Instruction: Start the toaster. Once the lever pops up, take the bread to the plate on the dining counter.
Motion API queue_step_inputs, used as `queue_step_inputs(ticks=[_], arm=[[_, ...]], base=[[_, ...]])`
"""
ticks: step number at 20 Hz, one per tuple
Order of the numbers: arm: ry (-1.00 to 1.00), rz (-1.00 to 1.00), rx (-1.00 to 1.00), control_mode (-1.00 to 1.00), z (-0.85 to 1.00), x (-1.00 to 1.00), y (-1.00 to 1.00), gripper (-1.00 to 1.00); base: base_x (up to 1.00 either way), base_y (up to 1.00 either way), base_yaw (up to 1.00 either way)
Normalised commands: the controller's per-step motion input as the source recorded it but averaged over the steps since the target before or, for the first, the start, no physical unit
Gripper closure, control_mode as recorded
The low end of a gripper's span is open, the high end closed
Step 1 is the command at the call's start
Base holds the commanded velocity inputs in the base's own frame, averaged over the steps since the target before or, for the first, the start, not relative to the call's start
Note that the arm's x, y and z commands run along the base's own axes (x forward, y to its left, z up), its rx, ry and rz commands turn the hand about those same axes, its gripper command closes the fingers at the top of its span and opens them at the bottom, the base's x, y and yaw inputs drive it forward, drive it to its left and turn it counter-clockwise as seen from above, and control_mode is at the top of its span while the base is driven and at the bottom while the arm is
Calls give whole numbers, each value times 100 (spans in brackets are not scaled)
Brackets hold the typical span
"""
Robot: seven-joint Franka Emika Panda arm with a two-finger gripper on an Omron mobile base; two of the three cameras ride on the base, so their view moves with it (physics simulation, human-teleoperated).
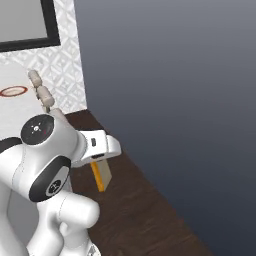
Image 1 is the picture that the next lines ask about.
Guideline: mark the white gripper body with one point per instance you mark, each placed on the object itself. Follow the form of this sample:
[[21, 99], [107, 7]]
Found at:
[[113, 146]]

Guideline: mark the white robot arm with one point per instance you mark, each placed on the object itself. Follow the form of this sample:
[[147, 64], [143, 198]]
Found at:
[[40, 156]]

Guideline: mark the white plate with red rim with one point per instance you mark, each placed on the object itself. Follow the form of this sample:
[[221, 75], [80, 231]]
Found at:
[[13, 91]]

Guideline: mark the beige knobbly object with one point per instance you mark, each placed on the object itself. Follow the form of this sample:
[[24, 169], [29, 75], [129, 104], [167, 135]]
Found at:
[[44, 93]]

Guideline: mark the black framed window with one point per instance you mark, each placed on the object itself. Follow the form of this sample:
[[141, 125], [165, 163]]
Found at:
[[50, 23]]

